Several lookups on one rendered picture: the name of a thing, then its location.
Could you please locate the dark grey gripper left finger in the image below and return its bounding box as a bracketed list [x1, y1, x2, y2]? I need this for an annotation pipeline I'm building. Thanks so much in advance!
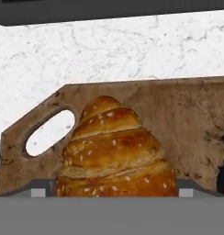
[0, 178, 58, 198]

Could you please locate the golden brown seeded croissant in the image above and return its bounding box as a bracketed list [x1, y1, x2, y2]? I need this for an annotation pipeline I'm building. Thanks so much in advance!
[55, 95, 179, 198]

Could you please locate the dark grey hob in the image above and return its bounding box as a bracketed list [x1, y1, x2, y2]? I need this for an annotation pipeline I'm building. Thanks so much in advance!
[0, 0, 224, 28]

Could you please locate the brown wooden cutting board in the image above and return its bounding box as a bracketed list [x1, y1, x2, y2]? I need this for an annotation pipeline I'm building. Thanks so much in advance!
[0, 75, 224, 196]

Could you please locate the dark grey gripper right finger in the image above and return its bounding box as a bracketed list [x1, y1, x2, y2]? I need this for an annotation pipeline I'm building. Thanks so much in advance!
[175, 178, 224, 198]

